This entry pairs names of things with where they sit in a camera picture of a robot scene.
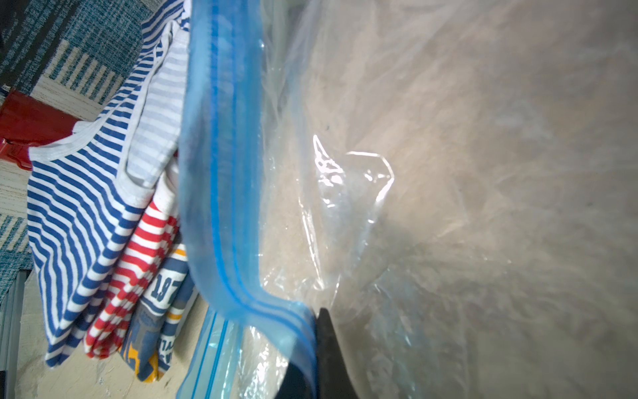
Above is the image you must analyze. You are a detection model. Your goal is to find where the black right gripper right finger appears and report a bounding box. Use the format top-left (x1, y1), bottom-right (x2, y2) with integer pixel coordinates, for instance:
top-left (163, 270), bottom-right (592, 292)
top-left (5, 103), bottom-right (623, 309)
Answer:
top-left (317, 308), bottom-right (359, 399)

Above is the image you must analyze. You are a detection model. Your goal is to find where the navy white striped tank top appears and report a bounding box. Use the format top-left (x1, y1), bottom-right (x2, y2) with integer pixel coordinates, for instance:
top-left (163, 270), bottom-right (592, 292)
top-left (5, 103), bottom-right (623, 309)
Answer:
top-left (28, 1), bottom-right (190, 367)

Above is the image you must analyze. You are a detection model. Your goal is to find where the green patterned garment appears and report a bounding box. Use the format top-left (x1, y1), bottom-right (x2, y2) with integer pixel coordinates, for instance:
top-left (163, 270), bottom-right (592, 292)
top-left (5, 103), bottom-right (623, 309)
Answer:
top-left (120, 239), bottom-right (198, 383)

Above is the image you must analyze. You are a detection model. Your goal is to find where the red cup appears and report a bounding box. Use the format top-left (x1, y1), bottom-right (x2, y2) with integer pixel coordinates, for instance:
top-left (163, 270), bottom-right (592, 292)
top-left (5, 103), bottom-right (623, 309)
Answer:
top-left (1, 91), bottom-right (78, 171)

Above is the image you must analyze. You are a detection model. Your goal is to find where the red white striped tank top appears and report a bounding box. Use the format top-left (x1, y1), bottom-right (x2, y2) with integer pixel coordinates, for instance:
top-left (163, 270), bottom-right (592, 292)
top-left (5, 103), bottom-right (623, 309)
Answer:
top-left (83, 160), bottom-right (179, 358)

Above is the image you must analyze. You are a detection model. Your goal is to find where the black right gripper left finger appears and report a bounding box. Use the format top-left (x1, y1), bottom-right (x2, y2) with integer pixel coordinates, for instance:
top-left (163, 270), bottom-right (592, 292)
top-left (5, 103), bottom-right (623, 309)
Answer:
top-left (274, 363), bottom-right (314, 399)

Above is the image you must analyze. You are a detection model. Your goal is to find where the clear vacuum bag blue zip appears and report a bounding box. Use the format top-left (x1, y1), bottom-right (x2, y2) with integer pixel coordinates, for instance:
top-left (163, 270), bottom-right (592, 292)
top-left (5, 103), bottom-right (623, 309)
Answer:
top-left (179, 1), bottom-right (637, 398)

